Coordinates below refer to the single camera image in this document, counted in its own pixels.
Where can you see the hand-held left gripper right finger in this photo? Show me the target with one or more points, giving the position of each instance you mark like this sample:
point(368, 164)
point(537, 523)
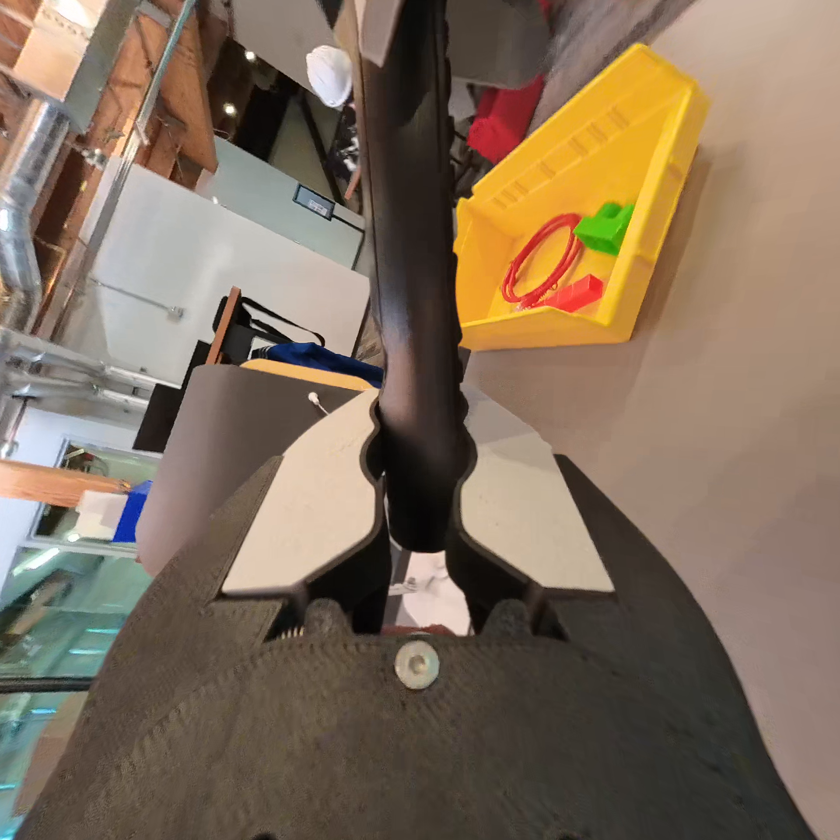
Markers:
point(525, 518)

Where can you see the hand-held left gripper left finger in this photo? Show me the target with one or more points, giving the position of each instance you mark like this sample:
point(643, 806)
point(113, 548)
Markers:
point(308, 518)

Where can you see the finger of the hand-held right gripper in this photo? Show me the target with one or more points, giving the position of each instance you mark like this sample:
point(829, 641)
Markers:
point(377, 26)

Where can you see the yellow plastic bin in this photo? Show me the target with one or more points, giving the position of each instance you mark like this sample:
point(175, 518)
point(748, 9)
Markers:
point(656, 131)

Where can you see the red translucent block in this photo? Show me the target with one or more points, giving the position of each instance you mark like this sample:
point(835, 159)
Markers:
point(577, 292)

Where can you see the black remote control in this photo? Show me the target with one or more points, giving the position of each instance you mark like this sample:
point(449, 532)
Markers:
point(413, 295)

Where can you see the white hard hat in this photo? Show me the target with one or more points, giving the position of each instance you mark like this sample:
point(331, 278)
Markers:
point(328, 72)

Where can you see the red fabric bin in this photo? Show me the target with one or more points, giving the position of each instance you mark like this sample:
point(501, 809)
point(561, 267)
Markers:
point(502, 124)

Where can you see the dark blue bag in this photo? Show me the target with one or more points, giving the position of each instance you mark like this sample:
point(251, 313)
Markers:
point(315, 361)

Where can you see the blue box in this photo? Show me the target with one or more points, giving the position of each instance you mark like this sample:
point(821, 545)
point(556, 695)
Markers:
point(134, 518)

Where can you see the black square panel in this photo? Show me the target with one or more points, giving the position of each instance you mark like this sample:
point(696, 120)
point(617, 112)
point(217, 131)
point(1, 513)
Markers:
point(157, 420)

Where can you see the white box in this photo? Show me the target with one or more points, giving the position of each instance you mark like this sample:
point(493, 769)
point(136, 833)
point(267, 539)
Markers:
point(98, 515)

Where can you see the green plastic block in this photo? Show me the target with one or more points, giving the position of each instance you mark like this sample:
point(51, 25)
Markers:
point(600, 233)

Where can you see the wooden beam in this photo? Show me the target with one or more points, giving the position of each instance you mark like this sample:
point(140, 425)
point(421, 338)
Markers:
point(52, 482)

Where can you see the metal pipes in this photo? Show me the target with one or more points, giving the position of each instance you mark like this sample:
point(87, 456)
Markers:
point(65, 367)

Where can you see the small wall screen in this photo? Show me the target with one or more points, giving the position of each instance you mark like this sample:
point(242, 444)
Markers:
point(313, 202)

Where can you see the wooden table black frame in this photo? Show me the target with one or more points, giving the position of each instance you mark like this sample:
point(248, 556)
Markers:
point(223, 328)

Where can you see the vertical metal duct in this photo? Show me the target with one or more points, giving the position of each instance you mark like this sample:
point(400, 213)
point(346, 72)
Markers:
point(26, 216)

